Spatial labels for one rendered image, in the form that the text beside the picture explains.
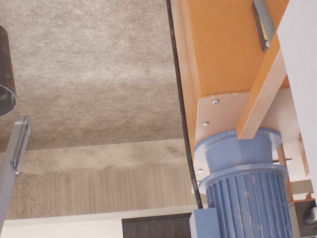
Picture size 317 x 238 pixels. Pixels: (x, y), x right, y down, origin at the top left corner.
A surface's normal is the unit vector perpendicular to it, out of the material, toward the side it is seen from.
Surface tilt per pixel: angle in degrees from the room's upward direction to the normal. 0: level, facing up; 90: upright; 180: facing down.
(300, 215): 90
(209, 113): 0
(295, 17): 90
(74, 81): 0
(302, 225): 90
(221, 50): 90
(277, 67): 0
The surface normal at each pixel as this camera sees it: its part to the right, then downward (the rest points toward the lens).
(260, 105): 0.11, 0.91
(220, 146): -0.60, -0.16
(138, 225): 0.04, -0.42
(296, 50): -0.99, 0.07
